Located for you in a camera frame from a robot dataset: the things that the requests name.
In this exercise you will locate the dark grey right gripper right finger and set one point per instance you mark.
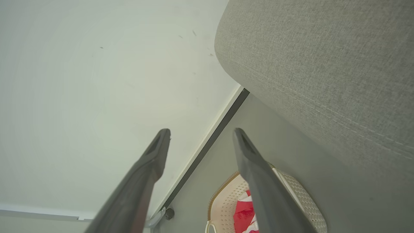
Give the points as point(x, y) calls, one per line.
point(265, 194)

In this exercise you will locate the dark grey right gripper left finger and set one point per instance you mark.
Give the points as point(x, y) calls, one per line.
point(142, 181)

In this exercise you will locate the red and white garment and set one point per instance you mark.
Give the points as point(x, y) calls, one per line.
point(244, 215)

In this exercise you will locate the grey fabric sofa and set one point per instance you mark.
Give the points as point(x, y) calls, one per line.
point(323, 64)

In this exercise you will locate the cream perforated plastic laundry basket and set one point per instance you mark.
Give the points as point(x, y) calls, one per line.
point(226, 207)

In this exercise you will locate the grey metal stand leg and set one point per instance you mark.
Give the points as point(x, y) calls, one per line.
point(155, 220)

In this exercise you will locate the black caster wheel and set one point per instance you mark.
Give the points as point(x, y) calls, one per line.
point(169, 214)

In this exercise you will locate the black baseboard strip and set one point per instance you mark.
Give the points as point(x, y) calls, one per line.
point(207, 145)

